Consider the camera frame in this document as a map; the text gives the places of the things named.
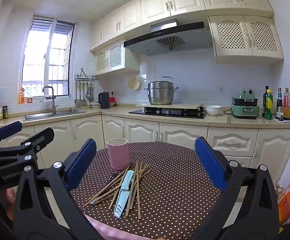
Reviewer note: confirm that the person's left hand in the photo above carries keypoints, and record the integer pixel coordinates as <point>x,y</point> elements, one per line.
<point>10,198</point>

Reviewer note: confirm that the kitchen window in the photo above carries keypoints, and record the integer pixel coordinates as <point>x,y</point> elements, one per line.
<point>35,55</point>

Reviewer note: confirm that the stainless steel sink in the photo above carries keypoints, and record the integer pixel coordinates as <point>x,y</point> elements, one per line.
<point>42,116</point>

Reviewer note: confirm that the round cream perforated tray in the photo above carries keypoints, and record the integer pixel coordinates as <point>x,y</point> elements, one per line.
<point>134,83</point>

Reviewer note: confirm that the wall socket with plug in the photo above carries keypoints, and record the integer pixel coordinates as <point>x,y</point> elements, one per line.
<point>247,90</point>

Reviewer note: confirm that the metal skimmer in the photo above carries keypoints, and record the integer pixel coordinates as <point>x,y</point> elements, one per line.
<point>92,90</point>

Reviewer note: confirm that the dark soy sauce bottle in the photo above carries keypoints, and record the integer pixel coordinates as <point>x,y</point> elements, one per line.
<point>279,102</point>

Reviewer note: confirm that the metal spoon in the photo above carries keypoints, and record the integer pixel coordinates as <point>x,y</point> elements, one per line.
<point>93,202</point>

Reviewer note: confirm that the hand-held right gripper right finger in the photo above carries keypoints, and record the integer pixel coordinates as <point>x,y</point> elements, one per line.
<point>210,162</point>

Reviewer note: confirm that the orange bottle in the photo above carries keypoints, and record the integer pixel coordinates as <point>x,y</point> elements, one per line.
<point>21,95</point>

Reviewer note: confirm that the small dark bottle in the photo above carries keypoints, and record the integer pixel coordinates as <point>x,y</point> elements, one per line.
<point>281,116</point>

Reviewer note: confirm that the stainless steel steamer pot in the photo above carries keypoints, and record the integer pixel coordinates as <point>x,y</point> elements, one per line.
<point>161,93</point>

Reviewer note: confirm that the small lattice door wall cabinet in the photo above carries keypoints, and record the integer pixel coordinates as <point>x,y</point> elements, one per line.
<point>127,57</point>

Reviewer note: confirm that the brown polka-dot tablecloth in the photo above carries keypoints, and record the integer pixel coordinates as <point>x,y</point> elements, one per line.
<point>172,192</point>

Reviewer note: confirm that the range hood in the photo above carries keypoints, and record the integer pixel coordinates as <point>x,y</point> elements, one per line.
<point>145,42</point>

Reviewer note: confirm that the dark glass bottle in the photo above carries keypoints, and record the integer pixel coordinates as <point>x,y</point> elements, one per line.
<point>265,100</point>

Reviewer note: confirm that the green electric cooker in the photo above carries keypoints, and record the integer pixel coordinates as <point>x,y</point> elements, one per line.
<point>245,107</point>

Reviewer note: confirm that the set of wooden chopsticks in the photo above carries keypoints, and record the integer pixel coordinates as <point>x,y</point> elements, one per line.
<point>136,177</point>

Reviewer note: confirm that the metal wall rack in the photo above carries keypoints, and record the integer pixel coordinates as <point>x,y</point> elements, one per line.
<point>86,78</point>

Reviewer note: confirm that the brown oil bottle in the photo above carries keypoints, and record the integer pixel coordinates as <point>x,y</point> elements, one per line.
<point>278,189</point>

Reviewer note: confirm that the pink utensil holder cup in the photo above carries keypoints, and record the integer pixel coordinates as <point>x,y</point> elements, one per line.
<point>118,155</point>

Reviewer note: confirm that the metal ladle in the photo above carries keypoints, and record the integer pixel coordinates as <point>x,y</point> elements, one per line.
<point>88,95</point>

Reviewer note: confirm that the large lattice door wall cabinet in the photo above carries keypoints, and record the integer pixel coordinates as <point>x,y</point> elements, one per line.
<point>242,37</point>

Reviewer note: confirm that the metal faucet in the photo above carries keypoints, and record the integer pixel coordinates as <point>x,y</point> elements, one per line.
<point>53,100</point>

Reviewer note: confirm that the small ceramic bowl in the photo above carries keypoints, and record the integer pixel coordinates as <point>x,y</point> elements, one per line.
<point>95,104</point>

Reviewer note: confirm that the small dark green jar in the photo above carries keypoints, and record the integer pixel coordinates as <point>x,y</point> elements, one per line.
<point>5,113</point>

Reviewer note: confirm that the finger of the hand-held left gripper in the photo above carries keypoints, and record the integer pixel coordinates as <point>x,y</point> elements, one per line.
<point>10,129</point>
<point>43,136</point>

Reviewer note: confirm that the black electric kettle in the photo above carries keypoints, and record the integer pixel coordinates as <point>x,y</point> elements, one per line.
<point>104,101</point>

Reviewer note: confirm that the light blue sheathed knife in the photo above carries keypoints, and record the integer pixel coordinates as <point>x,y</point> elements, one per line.
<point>123,195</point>

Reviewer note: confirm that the red container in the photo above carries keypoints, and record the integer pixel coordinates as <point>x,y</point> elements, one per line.
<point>113,102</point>

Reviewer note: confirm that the clear bottle with red label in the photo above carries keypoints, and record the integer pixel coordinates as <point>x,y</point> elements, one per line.
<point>287,103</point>

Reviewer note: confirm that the white bowl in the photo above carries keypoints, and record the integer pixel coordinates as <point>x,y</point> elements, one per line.
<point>213,110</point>

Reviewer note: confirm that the black gas stove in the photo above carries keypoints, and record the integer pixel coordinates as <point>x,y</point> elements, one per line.
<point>170,113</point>

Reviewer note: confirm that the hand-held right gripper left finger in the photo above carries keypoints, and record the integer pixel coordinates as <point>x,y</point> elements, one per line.
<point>81,165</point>

